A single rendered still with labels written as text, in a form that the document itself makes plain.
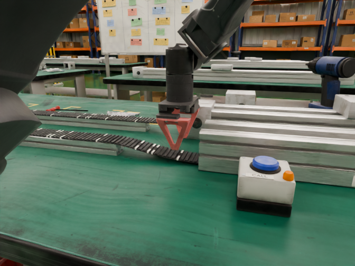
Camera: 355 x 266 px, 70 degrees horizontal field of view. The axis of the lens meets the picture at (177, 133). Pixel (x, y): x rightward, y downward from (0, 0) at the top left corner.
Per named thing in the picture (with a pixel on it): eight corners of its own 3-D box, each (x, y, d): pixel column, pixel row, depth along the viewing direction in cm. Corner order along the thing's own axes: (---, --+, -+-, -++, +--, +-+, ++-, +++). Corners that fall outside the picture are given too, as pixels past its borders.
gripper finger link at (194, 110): (199, 136, 62) (200, 98, 59) (193, 146, 55) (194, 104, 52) (172, 134, 64) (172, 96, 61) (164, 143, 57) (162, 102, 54)
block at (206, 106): (176, 141, 70) (176, 107, 67) (185, 127, 81) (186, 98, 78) (208, 143, 68) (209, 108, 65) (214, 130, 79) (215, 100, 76)
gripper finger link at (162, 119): (195, 143, 57) (196, 102, 54) (188, 155, 51) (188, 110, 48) (166, 140, 59) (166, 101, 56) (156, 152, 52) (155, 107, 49)
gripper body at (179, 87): (198, 104, 59) (199, 71, 56) (189, 115, 49) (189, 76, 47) (171, 103, 60) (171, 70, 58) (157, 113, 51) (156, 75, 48)
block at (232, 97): (223, 121, 89) (225, 94, 86) (226, 114, 99) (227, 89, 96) (253, 123, 86) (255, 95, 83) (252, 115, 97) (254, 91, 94)
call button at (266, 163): (251, 175, 39) (253, 163, 39) (251, 164, 43) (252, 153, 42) (279, 178, 38) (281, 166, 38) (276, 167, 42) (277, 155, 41)
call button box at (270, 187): (235, 210, 40) (239, 174, 38) (237, 181, 49) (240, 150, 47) (290, 218, 38) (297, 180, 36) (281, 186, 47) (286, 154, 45)
